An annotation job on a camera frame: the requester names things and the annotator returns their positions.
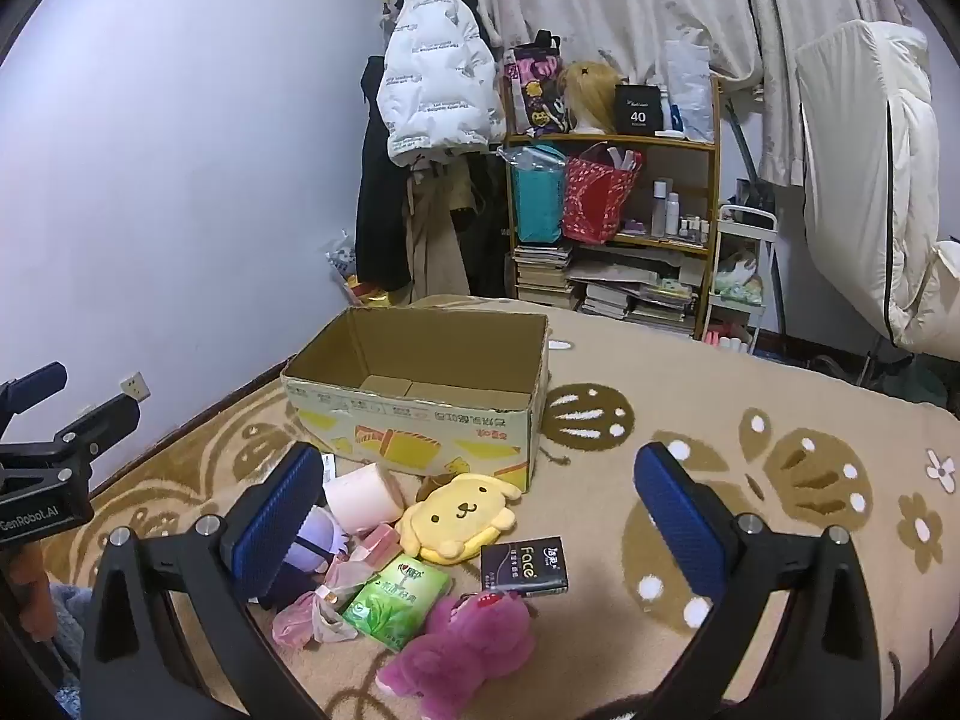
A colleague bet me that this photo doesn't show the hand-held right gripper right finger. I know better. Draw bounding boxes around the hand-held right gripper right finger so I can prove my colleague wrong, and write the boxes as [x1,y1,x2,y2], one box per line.
[634,441,882,720]

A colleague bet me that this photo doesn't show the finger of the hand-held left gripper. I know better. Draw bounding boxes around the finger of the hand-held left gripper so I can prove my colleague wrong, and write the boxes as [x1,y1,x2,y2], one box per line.
[0,361,69,425]
[54,393,143,460]

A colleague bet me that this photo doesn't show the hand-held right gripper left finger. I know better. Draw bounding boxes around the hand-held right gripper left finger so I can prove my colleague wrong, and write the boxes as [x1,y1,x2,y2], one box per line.
[79,441,327,720]

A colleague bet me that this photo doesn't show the purple plush toy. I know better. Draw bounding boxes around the purple plush toy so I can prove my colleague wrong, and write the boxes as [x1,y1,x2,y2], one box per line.
[259,506,352,611]

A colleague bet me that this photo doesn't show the green tissue pack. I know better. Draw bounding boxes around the green tissue pack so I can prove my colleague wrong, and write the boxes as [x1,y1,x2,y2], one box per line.
[341,553,453,652]

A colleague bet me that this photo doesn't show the printed cardboard box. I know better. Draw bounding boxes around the printed cardboard box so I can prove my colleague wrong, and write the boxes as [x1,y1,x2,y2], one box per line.
[281,306,552,494]

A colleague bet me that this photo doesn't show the yellow dog plush toy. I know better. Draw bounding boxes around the yellow dog plush toy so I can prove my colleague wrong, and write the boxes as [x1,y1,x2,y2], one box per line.
[395,471,524,563]

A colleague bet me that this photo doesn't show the pink bear plush toy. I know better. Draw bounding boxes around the pink bear plush toy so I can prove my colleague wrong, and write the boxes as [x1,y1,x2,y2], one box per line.
[375,591,537,718]

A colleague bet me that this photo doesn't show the person's left hand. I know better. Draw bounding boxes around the person's left hand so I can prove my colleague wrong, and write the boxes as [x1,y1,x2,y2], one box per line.
[10,542,55,637]

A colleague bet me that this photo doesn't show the pink plastic bag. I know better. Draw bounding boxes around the pink plastic bag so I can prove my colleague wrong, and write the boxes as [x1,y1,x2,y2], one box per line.
[271,561,368,650]

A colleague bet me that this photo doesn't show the person's grey fleece clothing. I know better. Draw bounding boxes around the person's grey fleece clothing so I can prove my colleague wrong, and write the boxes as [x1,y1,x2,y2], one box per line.
[43,583,92,700]

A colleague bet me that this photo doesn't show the black tissue pack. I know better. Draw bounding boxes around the black tissue pack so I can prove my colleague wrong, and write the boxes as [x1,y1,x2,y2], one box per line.
[480,536,569,599]

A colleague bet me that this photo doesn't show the pile of books and magazines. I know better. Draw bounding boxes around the pile of books and magazines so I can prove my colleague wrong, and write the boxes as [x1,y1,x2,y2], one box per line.
[579,270,700,336]

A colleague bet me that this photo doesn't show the green and white pack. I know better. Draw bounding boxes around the green and white pack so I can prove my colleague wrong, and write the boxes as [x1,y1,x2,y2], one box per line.
[714,250,763,298]

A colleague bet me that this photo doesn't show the stack of books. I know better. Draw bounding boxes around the stack of books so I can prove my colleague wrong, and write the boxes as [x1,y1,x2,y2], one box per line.
[514,242,575,310]

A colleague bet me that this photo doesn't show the beige coat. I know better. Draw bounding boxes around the beige coat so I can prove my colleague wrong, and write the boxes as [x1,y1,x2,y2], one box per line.
[403,154,481,299]

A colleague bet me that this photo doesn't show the black long coat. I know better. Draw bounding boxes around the black long coat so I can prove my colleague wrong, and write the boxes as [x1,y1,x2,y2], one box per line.
[354,54,415,293]

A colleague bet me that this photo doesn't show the white trolley cart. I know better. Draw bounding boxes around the white trolley cart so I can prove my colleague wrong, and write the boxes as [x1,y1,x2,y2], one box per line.
[705,204,779,352]

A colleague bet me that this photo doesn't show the red patterned bag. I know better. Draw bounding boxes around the red patterned bag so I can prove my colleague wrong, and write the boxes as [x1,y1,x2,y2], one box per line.
[562,144,644,245]

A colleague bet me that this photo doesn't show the black hanging garment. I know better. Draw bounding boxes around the black hanging garment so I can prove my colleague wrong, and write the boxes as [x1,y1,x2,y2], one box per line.
[466,150,518,299]

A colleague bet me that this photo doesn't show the teal bag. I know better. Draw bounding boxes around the teal bag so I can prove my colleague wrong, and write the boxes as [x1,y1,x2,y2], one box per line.
[511,163,567,245]

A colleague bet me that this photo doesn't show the wooden shelf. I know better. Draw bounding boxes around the wooden shelf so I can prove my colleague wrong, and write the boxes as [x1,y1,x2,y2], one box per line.
[502,75,722,342]

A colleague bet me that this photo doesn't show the clear zip bag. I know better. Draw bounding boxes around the clear zip bag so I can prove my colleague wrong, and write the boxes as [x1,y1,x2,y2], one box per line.
[499,144,569,173]

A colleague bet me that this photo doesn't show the black box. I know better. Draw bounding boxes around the black box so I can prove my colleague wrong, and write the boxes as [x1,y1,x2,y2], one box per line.
[615,84,665,136]

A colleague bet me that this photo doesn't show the white plastic bag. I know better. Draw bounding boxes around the white plastic bag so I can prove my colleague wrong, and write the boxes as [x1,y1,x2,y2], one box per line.
[664,40,715,142]

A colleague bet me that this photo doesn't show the blonde wig on stand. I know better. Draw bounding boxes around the blonde wig on stand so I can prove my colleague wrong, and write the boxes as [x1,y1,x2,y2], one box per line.
[562,60,620,134]

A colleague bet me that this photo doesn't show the purple printed bag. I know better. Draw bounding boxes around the purple printed bag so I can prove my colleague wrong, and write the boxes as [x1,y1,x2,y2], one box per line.
[504,31,565,137]

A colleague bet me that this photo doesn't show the white puffer jacket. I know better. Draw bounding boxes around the white puffer jacket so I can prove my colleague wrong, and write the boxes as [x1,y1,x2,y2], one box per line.
[375,0,508,164]

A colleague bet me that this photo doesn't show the pale patterned curtain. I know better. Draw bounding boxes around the pale patterned curtain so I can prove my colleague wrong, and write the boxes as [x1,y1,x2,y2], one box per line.
[465,0,913,185]

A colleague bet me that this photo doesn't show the plastic bag by wall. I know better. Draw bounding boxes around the plastic bag by wall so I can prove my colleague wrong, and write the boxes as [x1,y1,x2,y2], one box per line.
[326,235,392,308]

